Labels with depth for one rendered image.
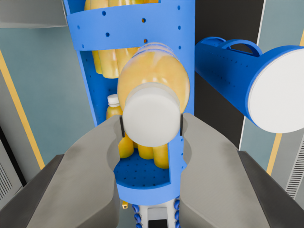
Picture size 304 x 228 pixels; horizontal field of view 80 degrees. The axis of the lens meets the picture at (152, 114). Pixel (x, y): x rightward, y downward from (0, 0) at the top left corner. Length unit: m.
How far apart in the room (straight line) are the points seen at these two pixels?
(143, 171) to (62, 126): 1.45
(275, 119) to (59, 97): 1.63
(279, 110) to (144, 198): 0.51
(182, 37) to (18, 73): 1.71
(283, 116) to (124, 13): 0.59
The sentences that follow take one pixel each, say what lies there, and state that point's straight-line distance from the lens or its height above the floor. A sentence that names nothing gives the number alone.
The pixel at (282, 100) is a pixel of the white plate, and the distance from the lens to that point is 0.71.
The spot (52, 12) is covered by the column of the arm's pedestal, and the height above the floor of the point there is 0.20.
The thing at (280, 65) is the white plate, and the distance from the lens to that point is 0.67.
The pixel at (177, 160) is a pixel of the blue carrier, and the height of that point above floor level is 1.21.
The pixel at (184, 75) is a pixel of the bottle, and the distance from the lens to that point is 0.16.
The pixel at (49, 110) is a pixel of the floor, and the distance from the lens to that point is 1.95.
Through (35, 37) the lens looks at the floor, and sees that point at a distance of 1.81.
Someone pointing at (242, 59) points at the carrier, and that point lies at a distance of 0.77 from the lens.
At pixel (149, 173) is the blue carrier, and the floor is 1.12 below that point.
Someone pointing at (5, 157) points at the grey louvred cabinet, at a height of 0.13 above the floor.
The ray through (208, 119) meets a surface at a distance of 1.67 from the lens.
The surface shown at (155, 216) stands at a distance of 1.02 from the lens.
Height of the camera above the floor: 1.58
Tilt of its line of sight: 65 degrees down
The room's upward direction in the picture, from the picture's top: 178 degrees clockwise
